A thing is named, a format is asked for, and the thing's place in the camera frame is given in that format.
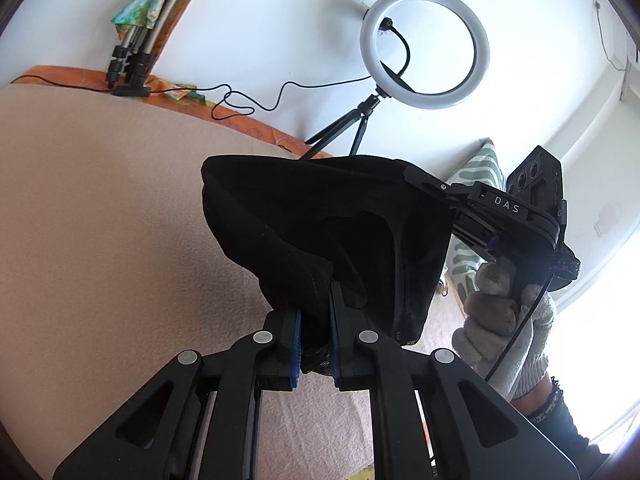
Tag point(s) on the black t-shirt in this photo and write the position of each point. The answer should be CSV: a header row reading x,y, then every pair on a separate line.
x,y
301,225

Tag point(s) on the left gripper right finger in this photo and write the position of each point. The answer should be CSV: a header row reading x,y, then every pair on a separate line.
x,y
349,369

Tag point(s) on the folded silver tripod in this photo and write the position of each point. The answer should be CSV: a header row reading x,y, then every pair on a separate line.
x,y
132,58

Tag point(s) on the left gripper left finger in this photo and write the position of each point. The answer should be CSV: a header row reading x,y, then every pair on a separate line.
x,y
280,367

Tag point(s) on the colourful scarf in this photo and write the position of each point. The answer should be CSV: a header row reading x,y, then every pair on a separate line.
x,y
137,14

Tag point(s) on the black mini tripod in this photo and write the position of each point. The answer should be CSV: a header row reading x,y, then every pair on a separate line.
x,y
357,116

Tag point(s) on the black phone on gripper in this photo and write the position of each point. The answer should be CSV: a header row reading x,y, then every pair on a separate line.
x,y
538,181

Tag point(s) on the white ring light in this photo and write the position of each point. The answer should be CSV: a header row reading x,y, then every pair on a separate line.
x,y
449,51

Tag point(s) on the right hand grey glove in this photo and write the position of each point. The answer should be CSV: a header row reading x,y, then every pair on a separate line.
x,y
511,335

